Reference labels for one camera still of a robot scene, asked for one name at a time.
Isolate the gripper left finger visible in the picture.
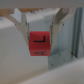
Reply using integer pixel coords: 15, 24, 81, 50
9, 7, 32, 48

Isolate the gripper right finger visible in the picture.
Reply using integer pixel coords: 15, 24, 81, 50
49, 7, 77, 47

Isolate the pink block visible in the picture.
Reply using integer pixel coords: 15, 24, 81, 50
27, 30, 53, 57

